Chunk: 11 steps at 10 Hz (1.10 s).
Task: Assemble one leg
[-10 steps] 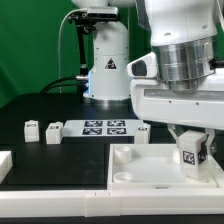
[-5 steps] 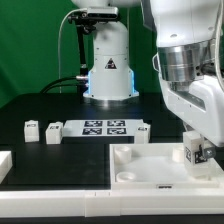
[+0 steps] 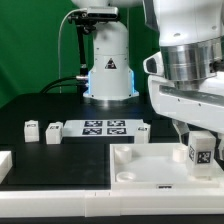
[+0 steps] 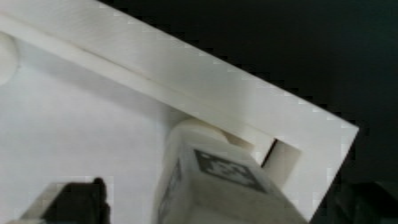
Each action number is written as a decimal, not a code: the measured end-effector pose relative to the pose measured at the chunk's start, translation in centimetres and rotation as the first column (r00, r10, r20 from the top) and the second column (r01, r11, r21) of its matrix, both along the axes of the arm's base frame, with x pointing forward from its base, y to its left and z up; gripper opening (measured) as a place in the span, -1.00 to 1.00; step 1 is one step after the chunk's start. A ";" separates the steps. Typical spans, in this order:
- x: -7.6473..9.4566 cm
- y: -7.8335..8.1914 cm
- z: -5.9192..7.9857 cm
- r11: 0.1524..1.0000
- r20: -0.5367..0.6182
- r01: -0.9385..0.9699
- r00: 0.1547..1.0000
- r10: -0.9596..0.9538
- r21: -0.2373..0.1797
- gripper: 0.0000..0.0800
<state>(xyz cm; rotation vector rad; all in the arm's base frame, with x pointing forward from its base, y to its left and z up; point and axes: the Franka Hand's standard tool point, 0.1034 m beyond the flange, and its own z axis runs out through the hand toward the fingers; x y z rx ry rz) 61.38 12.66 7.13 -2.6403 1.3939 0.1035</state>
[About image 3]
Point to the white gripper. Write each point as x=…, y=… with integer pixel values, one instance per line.
x=203, y=108

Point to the white square tabletop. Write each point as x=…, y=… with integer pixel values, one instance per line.
x=157, y=166

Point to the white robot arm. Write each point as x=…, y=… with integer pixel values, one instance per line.
x=186, y=75

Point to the white obstacle fence front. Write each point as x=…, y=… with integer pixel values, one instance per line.
x=90, y=203

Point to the white fence left piece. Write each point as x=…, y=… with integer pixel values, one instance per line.
x=5, y=164

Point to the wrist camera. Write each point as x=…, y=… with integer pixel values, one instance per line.
x=153, y=65

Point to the white marker base plate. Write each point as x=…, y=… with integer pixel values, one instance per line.
x=101, y=128

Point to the black camera on stand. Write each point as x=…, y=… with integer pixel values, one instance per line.
x=85, y=21

